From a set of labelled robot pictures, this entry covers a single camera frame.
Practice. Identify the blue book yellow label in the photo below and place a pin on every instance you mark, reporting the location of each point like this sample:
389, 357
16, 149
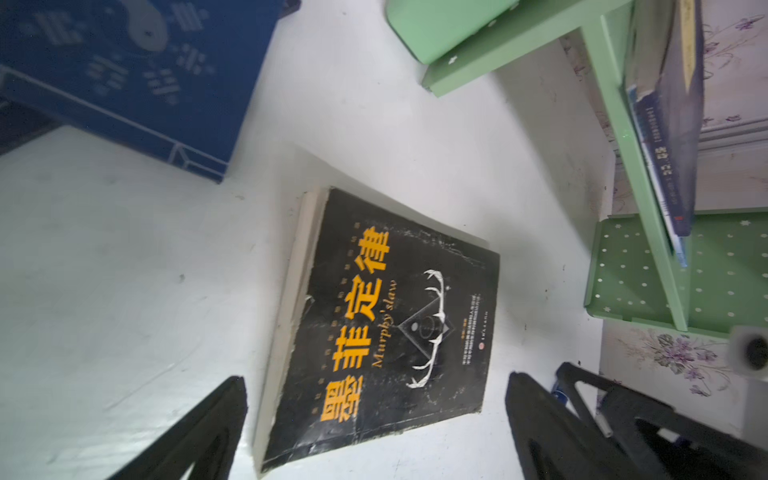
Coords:
169, 79

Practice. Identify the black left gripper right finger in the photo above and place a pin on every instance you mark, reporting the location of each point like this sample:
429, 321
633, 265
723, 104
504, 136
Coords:
552, 443

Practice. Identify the green wooden bookshelf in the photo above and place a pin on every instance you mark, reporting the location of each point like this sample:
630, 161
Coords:
634, 276

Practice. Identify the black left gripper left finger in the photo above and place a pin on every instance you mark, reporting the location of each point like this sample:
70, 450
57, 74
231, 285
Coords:
202, 444

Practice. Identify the black cover book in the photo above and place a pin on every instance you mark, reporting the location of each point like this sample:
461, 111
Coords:
384, 325

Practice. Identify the dark blue book under arm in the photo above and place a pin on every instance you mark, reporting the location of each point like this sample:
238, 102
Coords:
20, 125

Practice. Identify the green pen holder cup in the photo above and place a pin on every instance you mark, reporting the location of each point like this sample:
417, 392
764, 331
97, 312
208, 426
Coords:
431, 28

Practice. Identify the dark blue thick book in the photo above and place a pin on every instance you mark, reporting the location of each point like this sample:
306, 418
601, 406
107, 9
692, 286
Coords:
664, 65

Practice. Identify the sci-fi cover magazine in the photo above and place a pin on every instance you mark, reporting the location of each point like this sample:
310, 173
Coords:
676, 243

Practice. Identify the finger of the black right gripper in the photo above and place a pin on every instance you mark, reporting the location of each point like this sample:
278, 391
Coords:
661, 442

